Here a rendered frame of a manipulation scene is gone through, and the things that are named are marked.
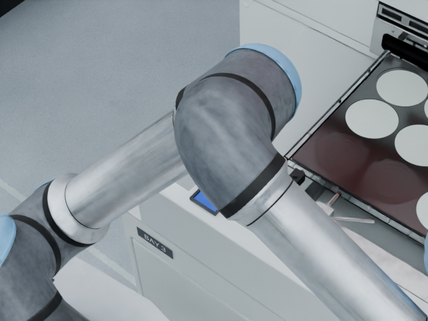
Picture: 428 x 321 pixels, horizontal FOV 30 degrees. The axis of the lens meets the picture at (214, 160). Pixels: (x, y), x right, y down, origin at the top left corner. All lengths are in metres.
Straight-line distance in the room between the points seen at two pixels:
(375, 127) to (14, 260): 0.73
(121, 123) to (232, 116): 1.89
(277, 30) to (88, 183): 0.88
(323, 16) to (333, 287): 0.98
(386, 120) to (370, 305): 0.69
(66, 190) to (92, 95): 1.69
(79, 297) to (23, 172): 1.30
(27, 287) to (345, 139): 0.67
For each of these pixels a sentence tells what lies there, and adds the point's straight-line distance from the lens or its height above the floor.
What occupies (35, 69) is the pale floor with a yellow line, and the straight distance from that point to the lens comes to 3.01.
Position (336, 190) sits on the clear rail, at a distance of 1.43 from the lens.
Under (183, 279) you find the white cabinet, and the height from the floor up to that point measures 0.71.
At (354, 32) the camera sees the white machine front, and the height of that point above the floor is 0.87.
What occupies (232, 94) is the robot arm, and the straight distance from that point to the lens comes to 0.90.
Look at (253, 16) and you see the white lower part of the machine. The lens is 1.94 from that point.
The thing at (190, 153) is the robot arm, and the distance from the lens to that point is 0.89.
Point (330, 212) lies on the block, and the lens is 1.39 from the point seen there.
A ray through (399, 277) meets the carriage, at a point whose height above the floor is 0.88.
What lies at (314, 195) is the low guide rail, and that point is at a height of 0.85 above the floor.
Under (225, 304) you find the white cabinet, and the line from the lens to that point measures 1.50.
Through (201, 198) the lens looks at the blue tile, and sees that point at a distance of 1.33.
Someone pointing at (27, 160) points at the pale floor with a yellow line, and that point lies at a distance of 2.72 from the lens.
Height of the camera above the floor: 2.04
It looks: 51 degrees down
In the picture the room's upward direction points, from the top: 3 degrees counter-clockwise
